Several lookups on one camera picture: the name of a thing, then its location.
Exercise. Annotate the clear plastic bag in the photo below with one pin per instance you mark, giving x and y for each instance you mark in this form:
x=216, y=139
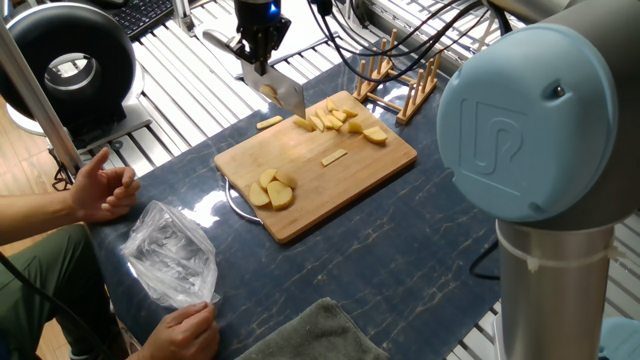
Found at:
x=170, y=255

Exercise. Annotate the wooden cutting board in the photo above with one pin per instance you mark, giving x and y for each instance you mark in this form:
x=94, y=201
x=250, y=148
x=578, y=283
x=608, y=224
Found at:
x=350, y=190

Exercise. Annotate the black and white sneaker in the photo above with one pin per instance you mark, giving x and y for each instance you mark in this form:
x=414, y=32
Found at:
x=77, y=356

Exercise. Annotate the short aluminium post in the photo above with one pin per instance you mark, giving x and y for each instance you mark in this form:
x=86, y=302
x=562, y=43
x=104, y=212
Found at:
x=182, y=15

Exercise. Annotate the black keyboard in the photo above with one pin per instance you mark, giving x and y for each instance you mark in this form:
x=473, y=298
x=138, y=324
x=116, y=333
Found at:
x=142, y=15

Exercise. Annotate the dark green trousers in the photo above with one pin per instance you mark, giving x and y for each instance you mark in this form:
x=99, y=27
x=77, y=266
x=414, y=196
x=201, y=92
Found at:
x=50, y=275

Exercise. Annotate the dark blue marbled mat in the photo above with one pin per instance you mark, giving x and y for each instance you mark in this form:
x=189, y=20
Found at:
x=425, y=225

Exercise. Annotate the white paper pad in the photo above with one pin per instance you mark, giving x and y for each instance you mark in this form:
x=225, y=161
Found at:
x=300, y=37

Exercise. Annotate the slanted aluminium post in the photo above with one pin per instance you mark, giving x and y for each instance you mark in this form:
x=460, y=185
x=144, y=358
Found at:
x=40, y=105

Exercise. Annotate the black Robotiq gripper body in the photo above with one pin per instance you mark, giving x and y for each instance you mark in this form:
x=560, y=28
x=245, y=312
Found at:
x=261, y=24

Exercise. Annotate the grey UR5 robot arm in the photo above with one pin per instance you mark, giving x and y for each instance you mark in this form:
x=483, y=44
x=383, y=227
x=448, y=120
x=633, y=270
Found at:
x=525, y=125

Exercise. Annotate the person's bare forearm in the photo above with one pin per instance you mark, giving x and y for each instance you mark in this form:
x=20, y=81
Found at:
x=35, y=215
x=136, y=357

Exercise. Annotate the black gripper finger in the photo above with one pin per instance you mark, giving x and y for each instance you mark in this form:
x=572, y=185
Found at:
x=279, y=41
x=258, y=61

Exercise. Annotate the grey-green towel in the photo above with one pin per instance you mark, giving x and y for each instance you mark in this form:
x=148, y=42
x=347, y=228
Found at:
x=320, y=335

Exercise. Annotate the thin potato slice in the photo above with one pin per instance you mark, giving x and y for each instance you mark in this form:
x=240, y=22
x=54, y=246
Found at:
x=334, y=157
x=324, y=119

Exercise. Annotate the steel cleaver knife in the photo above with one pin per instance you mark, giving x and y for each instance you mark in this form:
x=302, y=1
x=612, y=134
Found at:
x=290, y=92

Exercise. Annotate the person's bare hand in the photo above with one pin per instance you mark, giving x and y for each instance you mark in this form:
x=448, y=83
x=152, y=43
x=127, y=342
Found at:
x=182, y=334
x=102, y=192

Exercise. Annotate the wooden peg rack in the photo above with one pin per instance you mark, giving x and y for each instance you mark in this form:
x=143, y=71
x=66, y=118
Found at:
x=406, y=114

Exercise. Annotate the potato half with skin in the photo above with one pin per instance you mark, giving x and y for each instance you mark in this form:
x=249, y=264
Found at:
x=268, y=91

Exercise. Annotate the perforated aluminium plate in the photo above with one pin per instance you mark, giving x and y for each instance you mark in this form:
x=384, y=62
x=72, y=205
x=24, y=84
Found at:
x=496, y=342

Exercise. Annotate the small cut potato piece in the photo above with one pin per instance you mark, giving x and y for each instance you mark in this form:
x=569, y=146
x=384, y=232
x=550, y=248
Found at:
x=350, y=113
x=354, y=127
x=269, y=122
x=303, y=123
x=316, y=123
x=335, y=122
x=339, y=115

